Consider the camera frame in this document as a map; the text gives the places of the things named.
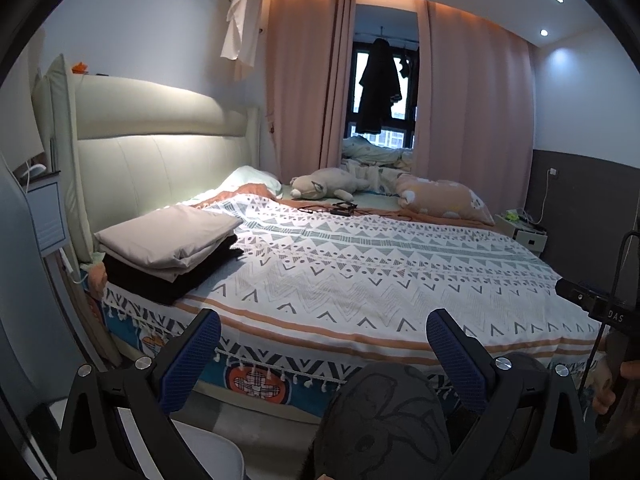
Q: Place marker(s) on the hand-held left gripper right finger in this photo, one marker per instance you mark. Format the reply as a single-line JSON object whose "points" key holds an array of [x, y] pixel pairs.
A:
{"points": [[455, 360]]}

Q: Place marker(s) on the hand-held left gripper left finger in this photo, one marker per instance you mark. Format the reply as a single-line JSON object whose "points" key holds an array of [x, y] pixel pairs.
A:
{"points": [[192, 360]]}

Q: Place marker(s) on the beige jacket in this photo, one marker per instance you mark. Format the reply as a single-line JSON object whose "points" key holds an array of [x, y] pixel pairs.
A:
{"points": [[165, 235]]}

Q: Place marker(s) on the black folded clothes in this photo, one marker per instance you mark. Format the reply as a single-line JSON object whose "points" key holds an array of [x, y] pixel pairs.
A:
{"points": [[150, 287]]}

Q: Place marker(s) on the person's right hand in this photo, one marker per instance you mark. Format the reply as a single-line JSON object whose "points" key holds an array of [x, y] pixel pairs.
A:
{"points": [[602, 385]]}

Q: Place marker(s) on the white nightstand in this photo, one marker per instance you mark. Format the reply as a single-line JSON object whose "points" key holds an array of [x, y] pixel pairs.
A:
{"points": [[525, 237]]}

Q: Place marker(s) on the patterned bedspread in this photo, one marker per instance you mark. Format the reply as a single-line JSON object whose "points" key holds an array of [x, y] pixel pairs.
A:
{"points": [[375, 270]]}

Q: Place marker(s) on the peach printed pillow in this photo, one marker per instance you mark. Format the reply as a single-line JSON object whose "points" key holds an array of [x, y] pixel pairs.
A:
{"points": [[440, 197]]}

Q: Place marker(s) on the cream padded headboard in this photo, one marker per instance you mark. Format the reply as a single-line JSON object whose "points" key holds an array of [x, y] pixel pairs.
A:
{"points": [[165, 170]]}

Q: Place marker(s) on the white pillow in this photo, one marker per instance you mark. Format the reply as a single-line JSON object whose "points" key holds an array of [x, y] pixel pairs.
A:
{"points": [[252, 177]]}

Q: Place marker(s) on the pale framed panel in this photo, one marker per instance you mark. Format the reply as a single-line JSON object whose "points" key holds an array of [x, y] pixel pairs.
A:
{"points": [[47, 215]]}

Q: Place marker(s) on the grey plush toy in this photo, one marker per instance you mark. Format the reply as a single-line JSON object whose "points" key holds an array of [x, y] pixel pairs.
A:
{"points": [[325, 185]]}

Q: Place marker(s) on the pale floral quilt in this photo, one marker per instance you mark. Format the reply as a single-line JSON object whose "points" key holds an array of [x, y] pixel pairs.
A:
{"points": [[375, 150]]}

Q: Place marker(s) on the balcony window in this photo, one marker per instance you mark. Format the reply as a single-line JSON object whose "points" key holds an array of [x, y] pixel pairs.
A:
{"points": [[395, 137]]}

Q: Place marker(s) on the pink curtain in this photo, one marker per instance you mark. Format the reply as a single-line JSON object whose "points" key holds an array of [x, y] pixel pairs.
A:
{"points": [[300, 85], [475, 110]]}

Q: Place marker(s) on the black hanging coat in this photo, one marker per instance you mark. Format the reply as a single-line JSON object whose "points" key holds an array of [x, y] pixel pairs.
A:
{"points": [[377, 85]]}

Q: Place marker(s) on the small dark hanging garment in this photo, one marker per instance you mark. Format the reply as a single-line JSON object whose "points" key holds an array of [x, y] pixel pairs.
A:
{"points": [[406, 69]]}

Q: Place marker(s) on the small orange toy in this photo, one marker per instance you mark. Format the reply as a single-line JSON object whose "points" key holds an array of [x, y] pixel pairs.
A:
{"points": [[80, 67]]}

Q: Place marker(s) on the white hanging shirt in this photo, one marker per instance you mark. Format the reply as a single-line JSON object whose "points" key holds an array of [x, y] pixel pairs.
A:
{"points": [[242, 25]]}

